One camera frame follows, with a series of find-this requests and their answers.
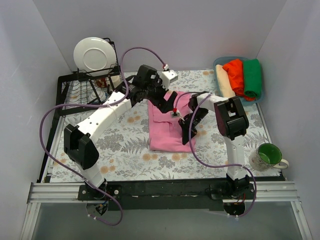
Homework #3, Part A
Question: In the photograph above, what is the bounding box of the pink t shirt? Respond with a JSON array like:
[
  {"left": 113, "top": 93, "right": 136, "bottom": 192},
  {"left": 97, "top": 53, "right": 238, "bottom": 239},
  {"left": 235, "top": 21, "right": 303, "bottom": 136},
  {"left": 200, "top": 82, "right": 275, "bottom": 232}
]
[{"left": 147, "top": 101, "right": 191, "bottom": 153}]

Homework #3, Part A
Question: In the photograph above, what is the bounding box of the clear blue plastic bin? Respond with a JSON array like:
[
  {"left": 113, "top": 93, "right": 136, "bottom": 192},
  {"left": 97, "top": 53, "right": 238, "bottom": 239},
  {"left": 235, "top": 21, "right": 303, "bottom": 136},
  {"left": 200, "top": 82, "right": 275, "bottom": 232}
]
[{"left": 212, "top": 56, "right": 266, "bottom": 108}]

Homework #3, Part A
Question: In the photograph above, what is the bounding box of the floral green-inside mug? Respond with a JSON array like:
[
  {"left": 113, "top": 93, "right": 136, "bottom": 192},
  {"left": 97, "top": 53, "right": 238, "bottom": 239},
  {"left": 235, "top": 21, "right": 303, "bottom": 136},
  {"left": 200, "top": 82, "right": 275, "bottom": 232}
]
[{"left": 249, "top": 143, "right": 290, "bottom": 172}]

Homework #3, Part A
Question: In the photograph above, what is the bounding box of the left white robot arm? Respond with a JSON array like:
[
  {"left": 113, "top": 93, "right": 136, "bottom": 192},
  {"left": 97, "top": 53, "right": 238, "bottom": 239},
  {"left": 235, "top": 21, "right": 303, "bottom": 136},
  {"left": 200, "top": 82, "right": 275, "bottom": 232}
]
[{"left": 64, "top": 64, "right": 178, "bottom": 200}]

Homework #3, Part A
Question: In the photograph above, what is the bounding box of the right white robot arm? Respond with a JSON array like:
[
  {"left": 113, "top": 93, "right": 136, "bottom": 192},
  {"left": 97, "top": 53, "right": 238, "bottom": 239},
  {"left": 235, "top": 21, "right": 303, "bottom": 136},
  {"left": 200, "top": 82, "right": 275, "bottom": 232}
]
[{"left": 178, "top": 91, "right": 250, "bottom": 199}]

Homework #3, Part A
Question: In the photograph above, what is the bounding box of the floral patterned table mat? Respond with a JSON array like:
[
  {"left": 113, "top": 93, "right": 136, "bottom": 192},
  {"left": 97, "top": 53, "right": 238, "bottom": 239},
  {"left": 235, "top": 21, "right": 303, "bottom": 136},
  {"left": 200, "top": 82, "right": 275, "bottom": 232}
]
[{"left": 47, "top": 69, "right": 281, "bottom": 183}]

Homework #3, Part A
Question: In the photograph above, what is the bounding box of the cream ceramic cup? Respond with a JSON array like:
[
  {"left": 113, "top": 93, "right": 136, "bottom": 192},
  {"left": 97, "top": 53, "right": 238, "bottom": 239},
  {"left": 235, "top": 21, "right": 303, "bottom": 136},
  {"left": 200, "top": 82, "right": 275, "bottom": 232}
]
[{"left": 108, "top": 75, "right": 122, "bottom": 93}]

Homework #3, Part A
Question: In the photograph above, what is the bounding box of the beige rolled t shirt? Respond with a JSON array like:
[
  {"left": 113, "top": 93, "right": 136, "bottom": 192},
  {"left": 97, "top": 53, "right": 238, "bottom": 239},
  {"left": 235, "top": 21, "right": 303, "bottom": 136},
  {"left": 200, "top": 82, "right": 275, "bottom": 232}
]
[{"left": 215, "top": 64, "right": 236, "bottom": 98}]

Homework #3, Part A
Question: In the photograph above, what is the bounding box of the orange rolled t shirt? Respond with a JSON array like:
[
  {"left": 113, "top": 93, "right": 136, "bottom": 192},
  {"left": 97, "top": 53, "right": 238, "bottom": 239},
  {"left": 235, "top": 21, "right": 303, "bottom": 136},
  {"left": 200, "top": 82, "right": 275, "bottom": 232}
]
[{"left": 222, "top": 58, "right": 256, "bottom": 102}]

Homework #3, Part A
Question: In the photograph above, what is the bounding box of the white round plate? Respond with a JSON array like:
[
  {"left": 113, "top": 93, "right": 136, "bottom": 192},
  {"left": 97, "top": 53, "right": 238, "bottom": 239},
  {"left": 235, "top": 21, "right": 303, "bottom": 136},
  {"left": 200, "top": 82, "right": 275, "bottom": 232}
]
[{"left": 73, "top": 37, "right": 117, "bottom": 77}]

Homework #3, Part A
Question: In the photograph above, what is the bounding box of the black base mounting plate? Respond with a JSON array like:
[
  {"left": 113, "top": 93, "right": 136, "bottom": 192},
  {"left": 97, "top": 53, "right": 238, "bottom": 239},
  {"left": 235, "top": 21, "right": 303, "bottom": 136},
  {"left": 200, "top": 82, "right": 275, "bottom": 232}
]
[{"left": 77, "top": 178, "right": 257, "bottom": 212}]

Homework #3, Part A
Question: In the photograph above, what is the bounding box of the green rolled t shirt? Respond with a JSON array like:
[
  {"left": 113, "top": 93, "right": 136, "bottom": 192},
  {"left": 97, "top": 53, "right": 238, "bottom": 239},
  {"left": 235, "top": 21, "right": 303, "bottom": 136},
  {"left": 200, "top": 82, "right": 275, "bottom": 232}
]
[{"left": 243, "top": 58, "right": 262, "bottom": 98}]

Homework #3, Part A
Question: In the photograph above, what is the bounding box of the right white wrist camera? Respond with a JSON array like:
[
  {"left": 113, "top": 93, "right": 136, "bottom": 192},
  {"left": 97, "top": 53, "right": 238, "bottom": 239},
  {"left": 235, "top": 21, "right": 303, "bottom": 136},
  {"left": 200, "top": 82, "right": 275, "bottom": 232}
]
[{"left": 171, "top": 108, "right": 181, "bottom": 118}]

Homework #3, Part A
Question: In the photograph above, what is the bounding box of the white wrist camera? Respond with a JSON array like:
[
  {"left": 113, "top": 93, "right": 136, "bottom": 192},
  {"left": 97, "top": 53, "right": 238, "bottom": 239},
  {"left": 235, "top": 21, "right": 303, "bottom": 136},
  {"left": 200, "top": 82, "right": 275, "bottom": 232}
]
[
  {"left": 159, "top": 69, "right": 178, "bottom": 90},
  {"left": 171, "top": 108, "right": 181, "bottom": 118}
]

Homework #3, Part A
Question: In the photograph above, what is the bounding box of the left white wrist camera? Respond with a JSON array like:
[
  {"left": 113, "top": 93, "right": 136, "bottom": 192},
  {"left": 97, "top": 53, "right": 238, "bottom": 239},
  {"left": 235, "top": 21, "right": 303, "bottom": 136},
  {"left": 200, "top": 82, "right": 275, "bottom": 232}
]
[{"left": 159, "top": 69, "right": 178, "bottom": 90}]

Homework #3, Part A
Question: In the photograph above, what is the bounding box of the black wire dish rack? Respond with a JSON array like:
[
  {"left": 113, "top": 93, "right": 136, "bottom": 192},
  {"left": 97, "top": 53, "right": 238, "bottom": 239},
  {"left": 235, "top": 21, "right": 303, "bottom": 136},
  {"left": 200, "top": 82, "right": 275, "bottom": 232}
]
[{"left": 36, "top": 37, "right": 130, "bottom": 183}]

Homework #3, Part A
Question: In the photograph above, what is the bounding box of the aluminium frame rail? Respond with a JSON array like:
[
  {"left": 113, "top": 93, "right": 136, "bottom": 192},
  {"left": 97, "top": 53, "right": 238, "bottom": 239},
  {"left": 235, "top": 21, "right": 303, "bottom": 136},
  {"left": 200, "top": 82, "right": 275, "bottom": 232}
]
[{"left": 21, "top": 181, "right": 312, "bottom": 240}]

